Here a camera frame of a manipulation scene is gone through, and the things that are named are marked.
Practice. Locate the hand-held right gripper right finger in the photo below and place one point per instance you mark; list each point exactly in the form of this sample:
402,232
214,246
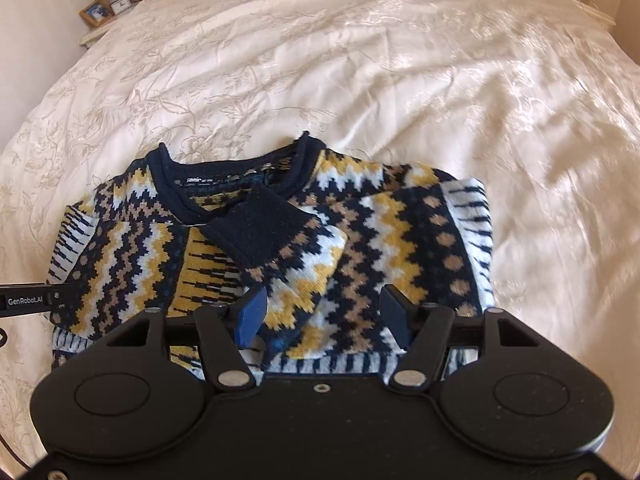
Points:
398,311

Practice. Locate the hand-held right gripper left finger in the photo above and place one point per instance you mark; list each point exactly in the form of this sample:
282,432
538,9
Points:
251,315

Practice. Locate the navy yellow zigzag knit sweater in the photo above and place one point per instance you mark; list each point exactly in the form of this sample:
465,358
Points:
380,220

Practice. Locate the cream floral bedspread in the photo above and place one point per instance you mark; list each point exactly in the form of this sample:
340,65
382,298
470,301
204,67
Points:
350,75

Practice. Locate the small white desk clock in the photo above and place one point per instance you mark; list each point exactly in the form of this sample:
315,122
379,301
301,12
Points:
120,6

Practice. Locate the wooden photo frame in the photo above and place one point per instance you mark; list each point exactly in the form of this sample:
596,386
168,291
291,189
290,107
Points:
96,13

